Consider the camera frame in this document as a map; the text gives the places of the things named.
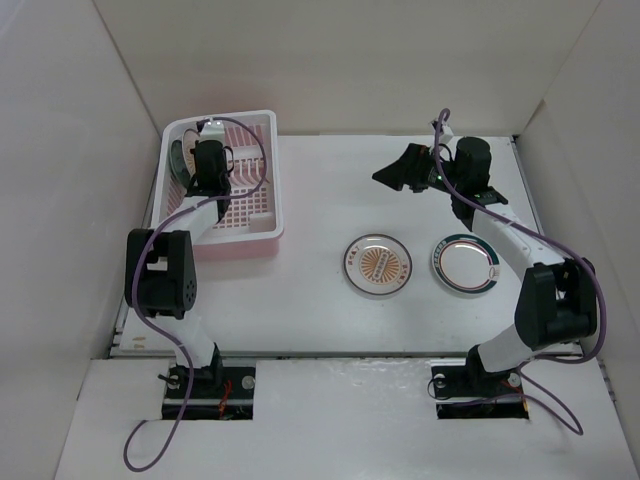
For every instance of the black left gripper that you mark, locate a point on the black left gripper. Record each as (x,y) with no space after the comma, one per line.
(224,152)

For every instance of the white pink dish rack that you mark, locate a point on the white pink dish rack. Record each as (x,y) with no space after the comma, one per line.
(254,220)

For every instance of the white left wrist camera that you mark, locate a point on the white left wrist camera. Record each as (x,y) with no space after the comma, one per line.
(210,129)

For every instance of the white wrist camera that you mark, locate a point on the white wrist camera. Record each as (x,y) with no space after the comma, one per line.
(442,131)
(210,129)

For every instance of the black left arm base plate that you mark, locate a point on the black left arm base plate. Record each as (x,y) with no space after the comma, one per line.
(230,399)

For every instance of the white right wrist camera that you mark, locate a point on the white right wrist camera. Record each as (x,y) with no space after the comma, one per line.
(442,131)

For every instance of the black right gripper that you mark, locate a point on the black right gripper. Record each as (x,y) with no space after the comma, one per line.
(408,169)

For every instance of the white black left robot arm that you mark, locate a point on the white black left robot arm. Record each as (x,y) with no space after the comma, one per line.
(160,273)

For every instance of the blue floral plate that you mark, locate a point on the blue floral plate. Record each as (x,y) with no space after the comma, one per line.
(177,164)

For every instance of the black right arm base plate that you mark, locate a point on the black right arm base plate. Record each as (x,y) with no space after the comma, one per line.
(459,397)

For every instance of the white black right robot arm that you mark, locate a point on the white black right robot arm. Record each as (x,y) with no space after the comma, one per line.
(560,299)

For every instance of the orange sunburst plate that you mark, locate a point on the orange sunburst plate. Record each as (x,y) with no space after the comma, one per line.
(377,265)
(189,139)

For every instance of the green red rimmed plate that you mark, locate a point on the green red rimmed plate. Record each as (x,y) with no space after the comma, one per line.
(466,264)

